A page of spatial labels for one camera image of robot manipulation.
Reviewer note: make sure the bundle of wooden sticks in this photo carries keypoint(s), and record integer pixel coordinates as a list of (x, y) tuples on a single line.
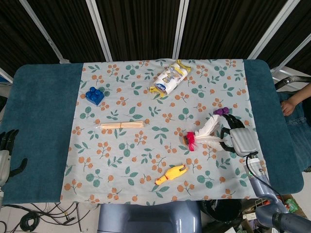
[(121, 125)]

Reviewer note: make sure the aluminium partition frame post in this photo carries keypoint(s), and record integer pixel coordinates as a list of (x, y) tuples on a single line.
[(5, 75), (100, 31), (272, 29), (291, 53), (45, 34), (179, 29)]

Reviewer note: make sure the green plastic packet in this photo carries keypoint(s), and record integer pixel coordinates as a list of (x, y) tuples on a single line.
[(292, 205)]

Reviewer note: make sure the white feather toy red tip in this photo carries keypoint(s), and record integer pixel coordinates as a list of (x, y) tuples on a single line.
[(192, 140)]

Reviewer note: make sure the blue jeans leg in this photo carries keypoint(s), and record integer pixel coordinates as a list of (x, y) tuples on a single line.
[(298, 136)]

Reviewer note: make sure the black chair armrest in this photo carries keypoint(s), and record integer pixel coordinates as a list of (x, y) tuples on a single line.
[(291, 80)]

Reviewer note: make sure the right black grey robot hand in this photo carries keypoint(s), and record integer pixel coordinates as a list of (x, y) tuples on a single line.
[(244, 142)]

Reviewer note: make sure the blue toy building block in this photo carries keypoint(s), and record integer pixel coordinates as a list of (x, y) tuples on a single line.
[(93, 97)]

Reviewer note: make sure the floral leaf print tablecloth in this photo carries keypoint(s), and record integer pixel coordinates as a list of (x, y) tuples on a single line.
[(145, 145)]

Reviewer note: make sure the bare bystander hand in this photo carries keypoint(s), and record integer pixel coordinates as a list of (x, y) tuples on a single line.
[(290, 106)]

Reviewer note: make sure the left black grey robot hand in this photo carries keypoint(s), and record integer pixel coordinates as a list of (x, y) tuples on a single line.
[(5, 162)]

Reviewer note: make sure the bare bystander forearm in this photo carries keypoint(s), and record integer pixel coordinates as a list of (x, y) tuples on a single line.
[(303, 93)]

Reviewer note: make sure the white yellow snack bag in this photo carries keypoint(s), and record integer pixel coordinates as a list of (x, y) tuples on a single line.
[(170, 78)]

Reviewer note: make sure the black waste bin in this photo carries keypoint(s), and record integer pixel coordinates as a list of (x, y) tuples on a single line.
[(221, 211)]

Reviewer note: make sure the teal fleece table cover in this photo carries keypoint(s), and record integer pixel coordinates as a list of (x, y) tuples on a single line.
[(41, 121)]

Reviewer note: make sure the yellow rubber chicken toy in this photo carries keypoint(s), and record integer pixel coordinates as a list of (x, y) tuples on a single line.
[(170, 174)]

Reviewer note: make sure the purple toy block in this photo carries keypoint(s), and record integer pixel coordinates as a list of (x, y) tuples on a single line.
[(220, 111)]

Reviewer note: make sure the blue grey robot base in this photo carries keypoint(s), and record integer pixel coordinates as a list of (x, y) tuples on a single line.
[(145, 218)]

